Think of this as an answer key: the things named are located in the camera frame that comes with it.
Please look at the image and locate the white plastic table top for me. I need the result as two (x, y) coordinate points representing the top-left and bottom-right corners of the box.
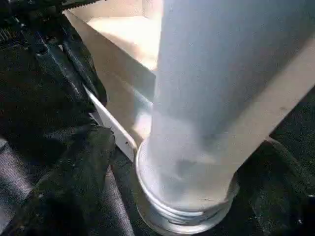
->
(61, 0), (315, 236)

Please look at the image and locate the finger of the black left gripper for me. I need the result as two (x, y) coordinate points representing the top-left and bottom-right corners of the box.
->
(34, 46), (99, 123)
(61, 40), (108, 108)

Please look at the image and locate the white plastic table leg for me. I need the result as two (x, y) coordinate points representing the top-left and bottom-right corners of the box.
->
(136, 0), (315, 222)

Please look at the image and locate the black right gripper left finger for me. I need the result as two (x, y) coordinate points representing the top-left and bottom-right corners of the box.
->
(9, 125), (116, 236)

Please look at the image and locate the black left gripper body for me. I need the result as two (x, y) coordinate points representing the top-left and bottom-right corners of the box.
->
(0, 0), (99, 50)

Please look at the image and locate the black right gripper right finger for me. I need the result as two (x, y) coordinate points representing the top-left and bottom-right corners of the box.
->
(221, 140), (315, 236)

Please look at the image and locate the black mat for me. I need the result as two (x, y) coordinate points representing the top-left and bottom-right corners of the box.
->
(0, 0), (315, 236)

